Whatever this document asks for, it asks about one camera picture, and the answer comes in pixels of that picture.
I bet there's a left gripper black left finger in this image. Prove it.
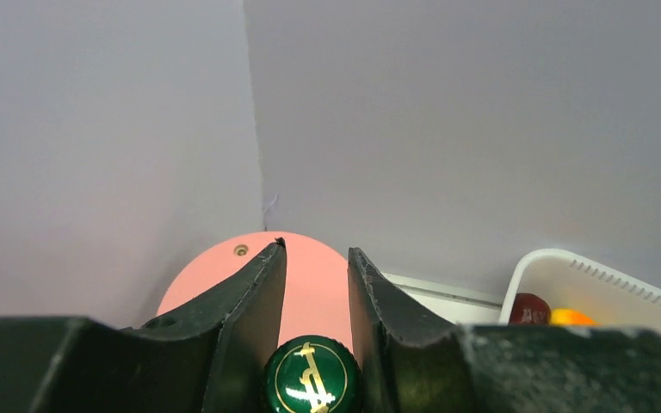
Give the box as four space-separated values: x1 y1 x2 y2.
0 239 287 412

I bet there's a white plastic basket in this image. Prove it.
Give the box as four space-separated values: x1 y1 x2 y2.
498 249 661 334

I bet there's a dark red plum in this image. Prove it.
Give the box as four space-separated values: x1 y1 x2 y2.
509 293 551 325

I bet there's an orange yellow mango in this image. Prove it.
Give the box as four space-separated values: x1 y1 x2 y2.
549 308 598 326

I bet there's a dark green bottle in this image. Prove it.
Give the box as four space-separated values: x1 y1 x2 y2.
261 335 364 413

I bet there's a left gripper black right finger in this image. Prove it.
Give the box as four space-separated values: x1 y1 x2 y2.
348 247 661 412

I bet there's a pink tiered shelf stand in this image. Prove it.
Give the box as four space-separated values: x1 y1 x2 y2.
157 231 353 349

